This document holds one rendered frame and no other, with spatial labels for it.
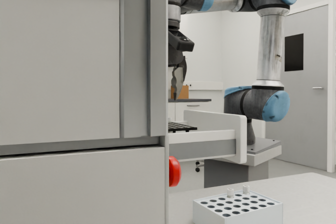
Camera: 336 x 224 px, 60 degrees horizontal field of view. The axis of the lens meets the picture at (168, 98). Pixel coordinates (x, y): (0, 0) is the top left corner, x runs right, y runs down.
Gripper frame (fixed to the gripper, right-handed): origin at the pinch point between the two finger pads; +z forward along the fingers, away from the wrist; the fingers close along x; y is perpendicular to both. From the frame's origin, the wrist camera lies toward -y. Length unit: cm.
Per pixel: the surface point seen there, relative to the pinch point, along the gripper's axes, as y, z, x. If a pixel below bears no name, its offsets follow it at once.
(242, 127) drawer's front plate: -19.1, 7.2, -9.6
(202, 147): -17.4, 11.2, -0.2
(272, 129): 268, 53, -289
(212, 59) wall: 388, -64, -258
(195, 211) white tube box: -30.2, 19.2, 8.7
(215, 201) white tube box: -30.3, 18.1, 4.7
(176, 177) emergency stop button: -39.6, 10.1, 16.6
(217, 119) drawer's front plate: -9.5, 6.1, -9.1
